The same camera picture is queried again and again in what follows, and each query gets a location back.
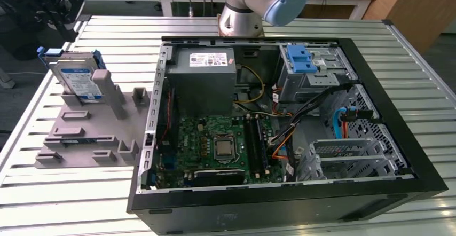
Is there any silver CPU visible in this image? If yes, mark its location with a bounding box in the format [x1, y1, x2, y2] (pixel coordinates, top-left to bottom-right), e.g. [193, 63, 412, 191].
[213, 139, 234, 159]

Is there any black RAM slot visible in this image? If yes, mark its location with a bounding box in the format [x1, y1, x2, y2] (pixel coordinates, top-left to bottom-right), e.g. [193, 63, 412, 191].
[254, 115, 272, 175]
[244, 115, 262, 177]

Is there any blue plastic drive latch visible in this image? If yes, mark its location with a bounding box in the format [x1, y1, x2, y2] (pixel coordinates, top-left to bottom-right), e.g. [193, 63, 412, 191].
[285, 44, 317, 74]

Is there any black office chair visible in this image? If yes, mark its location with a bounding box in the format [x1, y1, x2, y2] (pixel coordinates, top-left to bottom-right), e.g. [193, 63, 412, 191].
[0, 14, 46, 60]

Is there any black PC case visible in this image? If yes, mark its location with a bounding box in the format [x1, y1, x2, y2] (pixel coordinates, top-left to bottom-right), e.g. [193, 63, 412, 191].
[126, 35, 449, 235]

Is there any RAM stick in rack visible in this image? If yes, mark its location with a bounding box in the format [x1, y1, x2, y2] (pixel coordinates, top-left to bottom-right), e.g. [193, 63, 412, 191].
[60, 138, 97, 144]

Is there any green motherboard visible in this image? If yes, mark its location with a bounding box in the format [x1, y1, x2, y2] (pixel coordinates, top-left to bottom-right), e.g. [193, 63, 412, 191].
[154, 114, 289, 188]

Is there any black graphics card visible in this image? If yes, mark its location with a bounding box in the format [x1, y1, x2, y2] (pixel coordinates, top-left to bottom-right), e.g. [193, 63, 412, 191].
[182, 168, 246, 187]

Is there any yellow wire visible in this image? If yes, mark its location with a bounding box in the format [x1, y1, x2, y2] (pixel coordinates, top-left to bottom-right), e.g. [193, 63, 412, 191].
[233, 65, 266, 105]

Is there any CPU socket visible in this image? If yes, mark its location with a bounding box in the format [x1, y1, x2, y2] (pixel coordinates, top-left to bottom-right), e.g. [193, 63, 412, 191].
[212, 133, 240, 165]

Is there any grey parts rack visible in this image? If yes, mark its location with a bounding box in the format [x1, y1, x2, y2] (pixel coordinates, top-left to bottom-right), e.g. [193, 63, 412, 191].
[34, 69, 153, 169]

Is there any wooden cabinet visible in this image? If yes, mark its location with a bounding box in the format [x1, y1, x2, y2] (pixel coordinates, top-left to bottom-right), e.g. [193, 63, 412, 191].
[365, 0, 456, 55]

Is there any grey power supply unit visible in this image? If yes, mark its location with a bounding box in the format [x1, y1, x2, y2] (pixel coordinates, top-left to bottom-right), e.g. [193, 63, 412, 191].
[166, 46, 238, 116]

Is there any metal optical drive cage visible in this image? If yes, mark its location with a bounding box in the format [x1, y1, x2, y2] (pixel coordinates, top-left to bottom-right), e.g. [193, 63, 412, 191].
[277, 43, 357, 103]

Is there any red wire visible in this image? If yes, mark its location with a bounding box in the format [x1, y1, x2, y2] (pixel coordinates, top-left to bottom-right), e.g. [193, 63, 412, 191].
[340, 113, 353, 139]

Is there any black cable bundle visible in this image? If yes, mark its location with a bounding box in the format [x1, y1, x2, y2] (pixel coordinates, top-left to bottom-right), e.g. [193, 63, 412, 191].
[270, 83, 357, 146]

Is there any grey metal stand foot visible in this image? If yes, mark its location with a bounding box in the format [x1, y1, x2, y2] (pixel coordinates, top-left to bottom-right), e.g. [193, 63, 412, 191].
[0, 67, 17, 90]

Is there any black wire connector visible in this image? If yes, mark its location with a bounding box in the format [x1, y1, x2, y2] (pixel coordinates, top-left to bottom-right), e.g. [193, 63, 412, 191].
[346, 108, 374, 121]

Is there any orange wire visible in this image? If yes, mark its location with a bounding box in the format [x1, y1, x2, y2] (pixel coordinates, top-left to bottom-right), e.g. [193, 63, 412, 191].
[272, 133, 296, 162]

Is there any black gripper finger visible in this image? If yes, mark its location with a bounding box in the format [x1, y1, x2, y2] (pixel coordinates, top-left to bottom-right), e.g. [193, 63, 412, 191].
[56, 0, 89, 43]

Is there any hard disk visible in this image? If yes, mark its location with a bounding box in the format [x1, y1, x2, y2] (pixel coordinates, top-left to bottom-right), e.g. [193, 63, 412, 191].
[36, 48, 106, 105]

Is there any blue wire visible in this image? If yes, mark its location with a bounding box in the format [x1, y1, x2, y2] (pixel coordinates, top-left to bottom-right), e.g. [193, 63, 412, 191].
[333, 107, 357, 139]

